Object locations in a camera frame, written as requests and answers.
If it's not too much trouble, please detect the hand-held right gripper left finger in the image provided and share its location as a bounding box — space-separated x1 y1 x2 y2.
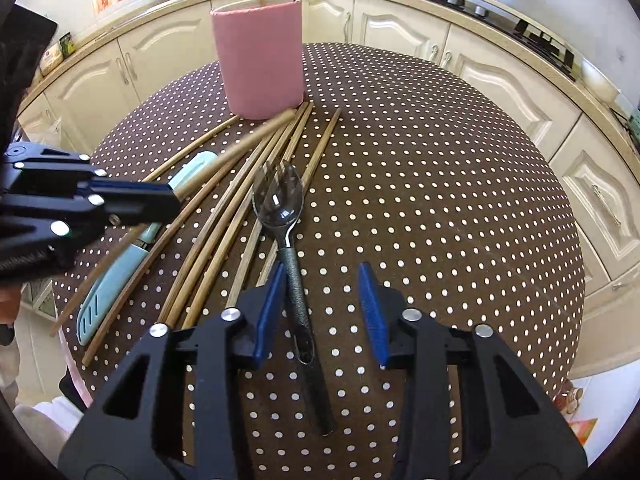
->
57 261 288 480

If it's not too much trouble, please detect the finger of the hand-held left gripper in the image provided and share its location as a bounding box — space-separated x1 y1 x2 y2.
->
0 142 182 206
47 204 179 262

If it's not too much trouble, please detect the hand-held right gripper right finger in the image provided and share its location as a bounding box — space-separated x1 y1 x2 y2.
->
357 262 588 480

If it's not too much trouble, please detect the light blue sheathed knife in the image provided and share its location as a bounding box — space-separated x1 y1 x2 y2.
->
76 151 220 347

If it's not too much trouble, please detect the steel spork with black handle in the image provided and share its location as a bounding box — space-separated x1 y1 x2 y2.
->
251 160 337 436

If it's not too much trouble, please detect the pile of bamboo chopsticks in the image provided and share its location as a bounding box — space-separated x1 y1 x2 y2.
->
50 101 343 368

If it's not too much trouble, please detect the pink cylindrical utensil holder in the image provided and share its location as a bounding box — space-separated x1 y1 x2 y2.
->
210 0 307 120

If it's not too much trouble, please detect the brown polka dot tablecloth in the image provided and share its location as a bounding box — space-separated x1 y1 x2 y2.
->
52 42 586 480

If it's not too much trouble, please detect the glass jar with white lid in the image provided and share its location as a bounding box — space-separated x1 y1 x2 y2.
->
40 42 64 77

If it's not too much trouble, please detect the white bowl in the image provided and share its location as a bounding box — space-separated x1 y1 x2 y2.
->
581 59 622 102

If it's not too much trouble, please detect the black glass gas hob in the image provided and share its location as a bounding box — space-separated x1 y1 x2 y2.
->
370 0 578 81

